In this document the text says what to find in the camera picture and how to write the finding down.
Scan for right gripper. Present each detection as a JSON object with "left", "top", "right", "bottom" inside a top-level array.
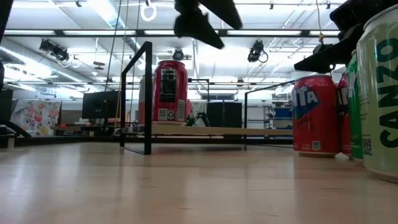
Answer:
[{"left": 294, "top": 0, "right": 398, "bottom": 75}]

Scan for red Fanta can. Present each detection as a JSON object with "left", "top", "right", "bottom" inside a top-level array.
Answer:
[
  {"left": 291, "top": 74, "right": 341, "bottom": 158},
  {"left": 336, "top": 73, "right": 352, "bottom": 156}
]

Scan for dark green soda can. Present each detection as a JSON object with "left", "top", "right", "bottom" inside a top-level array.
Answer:
[{"left": 346, "top": 49, "right": 365, "bottom": 162}]

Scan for light green Sanzo can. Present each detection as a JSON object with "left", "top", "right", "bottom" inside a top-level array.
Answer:
[{"left": 356, "top": 3, "right": 398, "bottom": 184}]

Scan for red can with black label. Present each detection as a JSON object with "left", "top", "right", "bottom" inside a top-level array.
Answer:
[{"left": 152, "top": 60, "right": 190, "bottom": 126}]

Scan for wooden shelf with black frame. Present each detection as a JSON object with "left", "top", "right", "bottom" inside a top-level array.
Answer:
[{"left": 119, "top": 41, "right": 295, "bottom": 156}]

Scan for blue storage rack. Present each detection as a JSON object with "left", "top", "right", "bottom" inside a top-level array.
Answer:
[{"left": 263, "top": 104, "right": 293, "bottom": 130}]

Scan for black cabinet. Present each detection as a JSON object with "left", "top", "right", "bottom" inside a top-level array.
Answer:
[{"left": 206, "top": 101, "right": 243, "bottom": 129}]

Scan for black computer monitor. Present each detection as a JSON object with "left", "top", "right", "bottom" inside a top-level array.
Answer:
[{"left": 81, "top": 90, "right": 121, "bottom": 120}]

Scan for floral cloth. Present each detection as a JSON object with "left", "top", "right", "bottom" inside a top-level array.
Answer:
[{"left": 10, "top": 99, "right": 62, "bottom": 138}]

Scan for yellow hanging rope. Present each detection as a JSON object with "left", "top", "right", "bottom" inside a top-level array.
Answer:
[{"left": 315, "top": 0, "right": 326, "bottom": 44}]

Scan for black overhead camera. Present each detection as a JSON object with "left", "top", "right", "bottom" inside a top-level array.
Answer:
[{"left": 172, "top": 47, "right": 185, "bottom": 62}]

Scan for white hanging ring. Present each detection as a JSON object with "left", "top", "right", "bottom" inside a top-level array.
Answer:
[{"left": 140, "top": 1, "right": 157, "bottom": 22}]

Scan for black overhead frame beam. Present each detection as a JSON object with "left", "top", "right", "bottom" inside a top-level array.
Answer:
[{"left": 0, "top": 29, "right": 343, "bottom": 38}]

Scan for black aluminium table frame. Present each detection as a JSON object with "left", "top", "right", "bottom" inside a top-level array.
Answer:
[{"left": 0, "top": 119, "right": 295, "bottom": 149}]

